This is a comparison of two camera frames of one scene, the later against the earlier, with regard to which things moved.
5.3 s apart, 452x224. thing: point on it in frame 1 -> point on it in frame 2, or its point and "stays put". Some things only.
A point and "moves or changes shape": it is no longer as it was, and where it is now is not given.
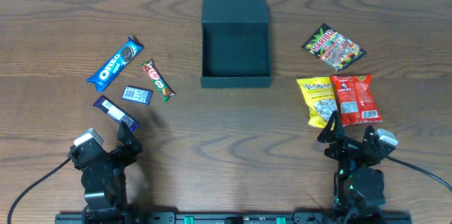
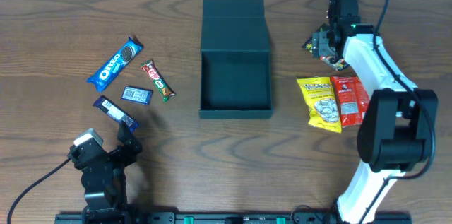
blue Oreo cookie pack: x=116 y=61 stays put
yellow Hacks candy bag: x=319 y=95 stays put
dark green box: x=236 y=47 moves or changes shape
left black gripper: x=131 y=143 stays put
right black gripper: x=350 y=148 -> x=319 y=43
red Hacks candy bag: x=355 y=99 stays put
